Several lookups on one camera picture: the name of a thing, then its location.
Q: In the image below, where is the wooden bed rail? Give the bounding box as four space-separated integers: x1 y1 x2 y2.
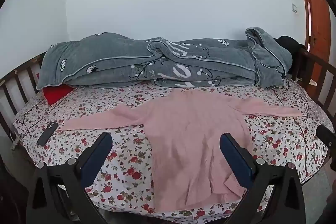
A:
0 51 48 132

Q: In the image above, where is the wooden headboard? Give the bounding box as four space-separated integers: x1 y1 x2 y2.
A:
291 45 336 132

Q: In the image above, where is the white cable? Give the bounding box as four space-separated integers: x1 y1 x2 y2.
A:
9 126 21 151

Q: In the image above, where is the red cloth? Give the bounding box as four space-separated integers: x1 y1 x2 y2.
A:
43 85 74 105

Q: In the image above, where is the floral bed sheet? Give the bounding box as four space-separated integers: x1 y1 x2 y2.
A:
13 77 335 219

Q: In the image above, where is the black cloth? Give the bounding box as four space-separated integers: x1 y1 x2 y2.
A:
274 35 306 75

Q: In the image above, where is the black phone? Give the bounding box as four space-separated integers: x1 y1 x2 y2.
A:
37 122 59 146

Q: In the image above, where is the orange wooden door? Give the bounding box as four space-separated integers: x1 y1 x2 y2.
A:
295 0 332 88

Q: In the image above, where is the grey floral blanket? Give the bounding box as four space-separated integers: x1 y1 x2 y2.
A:
36 27 293 90

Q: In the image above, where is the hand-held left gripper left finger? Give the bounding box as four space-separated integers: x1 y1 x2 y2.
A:
26 132 113 224

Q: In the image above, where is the pink knit sweater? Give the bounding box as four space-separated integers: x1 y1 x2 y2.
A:
60 89 303 210

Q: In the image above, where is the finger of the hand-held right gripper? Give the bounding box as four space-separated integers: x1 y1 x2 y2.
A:
316 124 336 148

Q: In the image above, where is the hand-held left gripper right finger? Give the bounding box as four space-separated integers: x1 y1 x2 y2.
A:
219 133 306 224

